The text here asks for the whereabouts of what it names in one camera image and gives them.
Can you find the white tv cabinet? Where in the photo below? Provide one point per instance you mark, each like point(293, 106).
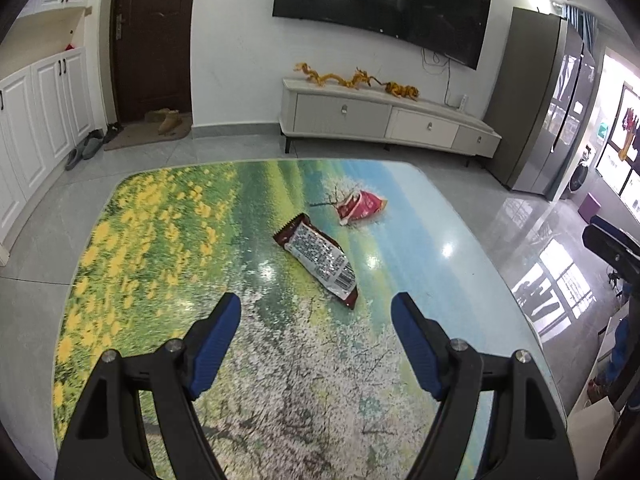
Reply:
point(335, 112)

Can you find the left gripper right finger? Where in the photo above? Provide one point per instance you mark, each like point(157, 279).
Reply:
point(526, 436)

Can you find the grey slippers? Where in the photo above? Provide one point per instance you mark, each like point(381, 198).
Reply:
point(85, 150)

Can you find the tan boots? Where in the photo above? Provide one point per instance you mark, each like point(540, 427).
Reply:
point(167, 120)

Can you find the red snack bag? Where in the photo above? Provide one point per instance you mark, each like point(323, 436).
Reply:
point(359, 205)

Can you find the dark brown entrance door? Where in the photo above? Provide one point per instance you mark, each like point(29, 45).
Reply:
point(151, 56)

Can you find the purple stool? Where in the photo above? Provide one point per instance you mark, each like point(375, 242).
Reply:
point(589, 207)

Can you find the blue white sleeve forearm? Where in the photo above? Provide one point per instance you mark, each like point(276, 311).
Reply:
point(598, 386)

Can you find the white shoe cabinet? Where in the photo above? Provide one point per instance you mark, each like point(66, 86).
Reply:
point(45, 103)

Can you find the brown silver snack bag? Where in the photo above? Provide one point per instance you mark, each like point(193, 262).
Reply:
point(321, 256)

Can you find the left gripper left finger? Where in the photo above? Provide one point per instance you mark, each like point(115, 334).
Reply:
point(106, 438)

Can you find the white washing machine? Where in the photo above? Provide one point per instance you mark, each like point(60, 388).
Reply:
point(580, 173)

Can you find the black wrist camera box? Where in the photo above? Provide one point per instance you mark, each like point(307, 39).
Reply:
point(614, 246)

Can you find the golden ornament right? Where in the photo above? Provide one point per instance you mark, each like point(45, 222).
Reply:
point(401, 91)

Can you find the golden dragon ornament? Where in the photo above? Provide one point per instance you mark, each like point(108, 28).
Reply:
point(358, 78)

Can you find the brown door mat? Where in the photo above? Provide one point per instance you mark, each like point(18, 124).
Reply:
point(142, 133)

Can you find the grey refrigerator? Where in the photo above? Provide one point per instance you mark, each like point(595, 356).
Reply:
point(539, 102)

